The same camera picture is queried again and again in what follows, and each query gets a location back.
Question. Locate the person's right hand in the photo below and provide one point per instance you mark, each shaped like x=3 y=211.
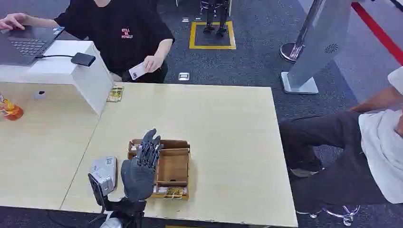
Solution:
x=14 y=20
x=359 y=108

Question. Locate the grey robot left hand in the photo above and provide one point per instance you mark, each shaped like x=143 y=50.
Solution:
x=138 y=179

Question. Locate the person's left hand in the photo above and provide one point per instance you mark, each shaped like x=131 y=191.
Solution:
x=153 y=64

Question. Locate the pale pink phone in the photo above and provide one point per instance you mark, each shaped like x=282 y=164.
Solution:
x=136 y=72

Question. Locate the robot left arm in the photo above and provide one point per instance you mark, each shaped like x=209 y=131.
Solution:
x=126 y=209

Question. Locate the white card stack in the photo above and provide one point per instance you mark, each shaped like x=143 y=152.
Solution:
x=160 y=189

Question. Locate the dark grey laptop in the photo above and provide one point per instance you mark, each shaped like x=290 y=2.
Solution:
x=25 y=44

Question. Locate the small white card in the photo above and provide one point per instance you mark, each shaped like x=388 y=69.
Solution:
x=134 y=147

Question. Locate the silver floor socket plate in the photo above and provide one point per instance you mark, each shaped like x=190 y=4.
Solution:
x=185 y=19
x=198 y=19
x=184 y=76

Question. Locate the wooden compartment card box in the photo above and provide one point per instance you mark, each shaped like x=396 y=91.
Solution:
x=173 y=166

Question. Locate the person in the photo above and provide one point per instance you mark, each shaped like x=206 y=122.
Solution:
x=330 y=141
x=126 y=19

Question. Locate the yellow floor tape square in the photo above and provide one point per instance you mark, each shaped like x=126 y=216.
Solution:
x=192 y=34

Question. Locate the black adapter box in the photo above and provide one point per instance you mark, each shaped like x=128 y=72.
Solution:
x=83 y=59

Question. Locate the standing humanoid robot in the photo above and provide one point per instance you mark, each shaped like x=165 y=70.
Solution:
x=210 y=19

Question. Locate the grey kiosk stand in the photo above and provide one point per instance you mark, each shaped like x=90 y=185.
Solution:
x=318 y=47

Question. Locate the white desk riser box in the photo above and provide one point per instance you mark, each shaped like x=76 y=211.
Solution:
x=69 y=74

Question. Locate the red barrier belt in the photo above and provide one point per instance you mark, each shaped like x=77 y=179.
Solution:
x=377 y=31

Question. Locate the chrome stool base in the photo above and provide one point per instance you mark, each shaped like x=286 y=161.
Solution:
x=344 y=214

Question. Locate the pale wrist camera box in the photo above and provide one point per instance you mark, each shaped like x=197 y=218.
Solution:
x=104 y=171

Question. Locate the chrome stanchion post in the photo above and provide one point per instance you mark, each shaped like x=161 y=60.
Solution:
x=292 y=52

